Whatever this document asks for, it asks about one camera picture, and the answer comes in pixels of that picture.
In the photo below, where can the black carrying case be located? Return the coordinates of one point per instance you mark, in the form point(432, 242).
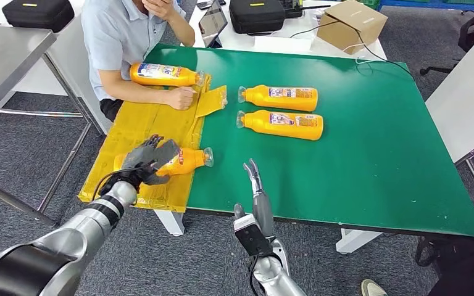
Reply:
point(38, 16)
point(257, 16)

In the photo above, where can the blue steel rack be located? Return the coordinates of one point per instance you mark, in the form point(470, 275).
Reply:
point(425, 4)

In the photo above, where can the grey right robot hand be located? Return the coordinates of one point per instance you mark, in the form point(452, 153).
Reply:
point(263, 204)

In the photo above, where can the white desk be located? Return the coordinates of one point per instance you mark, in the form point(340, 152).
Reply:
point(243, 41)

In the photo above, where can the white table leg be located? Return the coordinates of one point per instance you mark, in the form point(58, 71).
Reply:
point(355, 241)
point(171, 222)

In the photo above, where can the white side table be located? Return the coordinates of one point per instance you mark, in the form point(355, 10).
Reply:
point(63, 57)
point(466, 98)

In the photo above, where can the yellow taped cardboard sheet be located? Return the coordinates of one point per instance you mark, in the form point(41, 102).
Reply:
point(147, 122)

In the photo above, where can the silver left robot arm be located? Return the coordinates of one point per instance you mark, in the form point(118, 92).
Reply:
point(77, 228)

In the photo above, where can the black bag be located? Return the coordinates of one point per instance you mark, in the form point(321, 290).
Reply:
point(462, 253)

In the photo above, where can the person's right hand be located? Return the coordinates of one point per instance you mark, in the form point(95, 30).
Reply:
point(179, 98)

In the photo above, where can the black office chair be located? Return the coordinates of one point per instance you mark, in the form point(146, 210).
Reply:
point(472, 30)

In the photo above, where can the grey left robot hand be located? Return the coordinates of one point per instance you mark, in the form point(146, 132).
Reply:
point(141, 161)

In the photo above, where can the person's left hand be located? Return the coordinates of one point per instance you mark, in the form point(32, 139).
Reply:
point(159, 8)

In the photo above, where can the black radio device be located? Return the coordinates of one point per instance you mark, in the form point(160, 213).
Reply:
point(292, 8)

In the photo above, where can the dark smartphone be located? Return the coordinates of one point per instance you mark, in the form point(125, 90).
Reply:
point(204, 4)

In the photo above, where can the brown cardboard box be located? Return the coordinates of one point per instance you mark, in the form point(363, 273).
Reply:
point(349, 26)

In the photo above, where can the grey steel table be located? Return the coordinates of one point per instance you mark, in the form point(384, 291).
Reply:
point(4, 61)

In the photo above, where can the dark tablet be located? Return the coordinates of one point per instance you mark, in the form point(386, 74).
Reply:
point(213, 22)

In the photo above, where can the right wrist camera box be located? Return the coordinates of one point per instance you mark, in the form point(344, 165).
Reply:
point(251, 239)

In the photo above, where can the orange detergent bottle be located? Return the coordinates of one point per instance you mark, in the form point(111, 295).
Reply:
point(282, 100)
point(282, 126)
point(163, 77)
point(188, 161)

